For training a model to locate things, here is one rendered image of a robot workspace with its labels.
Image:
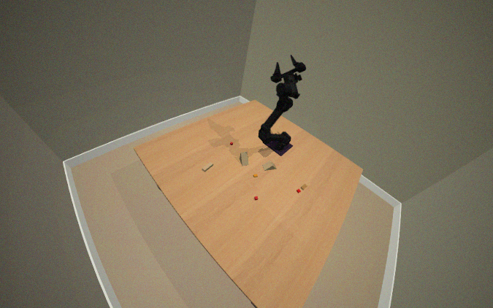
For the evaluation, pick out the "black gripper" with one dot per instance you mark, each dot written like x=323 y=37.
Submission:
x=288 y=76

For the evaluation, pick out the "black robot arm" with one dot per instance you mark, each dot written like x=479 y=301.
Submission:
x=284 y=91

